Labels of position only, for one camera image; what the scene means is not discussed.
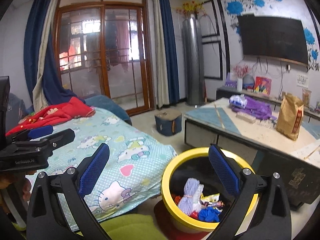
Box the orange snack packet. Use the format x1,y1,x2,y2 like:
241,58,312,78
200,193,224,209

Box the white foam net bundle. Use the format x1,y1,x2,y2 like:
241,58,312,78
178,178,204,215

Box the blue plastic bag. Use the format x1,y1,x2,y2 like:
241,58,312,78
198,207,220,223

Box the red plastic wrapper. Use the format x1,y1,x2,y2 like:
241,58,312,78
172,196,199,220

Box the yellow rimmed trash bin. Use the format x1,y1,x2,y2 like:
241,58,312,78
160,147,259,233

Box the person left hand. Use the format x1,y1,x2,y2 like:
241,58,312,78
1,170,36,202

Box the dark sofa pillow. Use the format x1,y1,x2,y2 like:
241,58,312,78
5,93,28,132

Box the hello kitty bed sheet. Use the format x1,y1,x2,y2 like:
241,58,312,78
24,106,178,231

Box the marble top coffee table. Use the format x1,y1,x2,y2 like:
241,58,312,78
184,98,319,208

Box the white power strip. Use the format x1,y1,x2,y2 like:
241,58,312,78
236,112,256,124

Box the red blanket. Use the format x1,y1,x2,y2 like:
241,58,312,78
6,97,95,136

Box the blue beige left curtain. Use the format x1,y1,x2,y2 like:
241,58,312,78
23,0,75,113

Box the blue beige curtain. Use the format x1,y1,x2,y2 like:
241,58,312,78
153,0,180,108
23,0,75,113

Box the purple cloth bag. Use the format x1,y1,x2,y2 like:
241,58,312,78
229,95,277,120

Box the white blue tissue pack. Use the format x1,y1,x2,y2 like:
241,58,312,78
229,94,247,108

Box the brown paper bag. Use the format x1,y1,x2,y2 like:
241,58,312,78
276,93,304,141

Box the blue fabric stool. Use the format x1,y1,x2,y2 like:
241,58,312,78
155,109,182,137

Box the black tv cabinet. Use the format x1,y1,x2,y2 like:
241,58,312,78
215,86,320,123

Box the white vase red flowers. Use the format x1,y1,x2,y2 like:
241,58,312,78
233,64,251,92

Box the blue beige right curtain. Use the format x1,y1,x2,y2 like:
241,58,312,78
153,0,180,108

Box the wooden glass sliding door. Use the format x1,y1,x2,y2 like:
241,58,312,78
54,0,155,115

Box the silver tower air conditioner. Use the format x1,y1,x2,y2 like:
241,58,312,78
182,15,205,106

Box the colourful picture frame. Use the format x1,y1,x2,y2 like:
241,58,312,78
253,76,272,95

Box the wall mounted black television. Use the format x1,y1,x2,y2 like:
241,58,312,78
238,15,308,67

